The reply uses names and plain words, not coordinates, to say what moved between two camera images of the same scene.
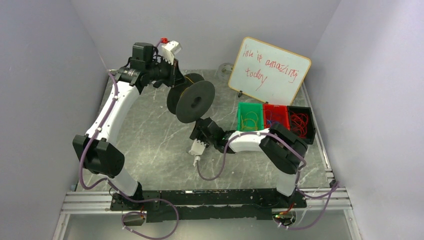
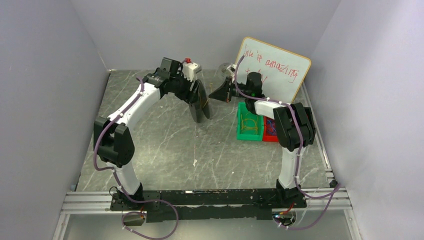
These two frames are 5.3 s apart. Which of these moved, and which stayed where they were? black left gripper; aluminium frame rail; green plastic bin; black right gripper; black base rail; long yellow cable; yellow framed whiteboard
Moved: black left gripper; black right gripper; long yellow cable
Stayed: yellow framed whiteboard; aluminium frame rail; black base rail; green plastic bin
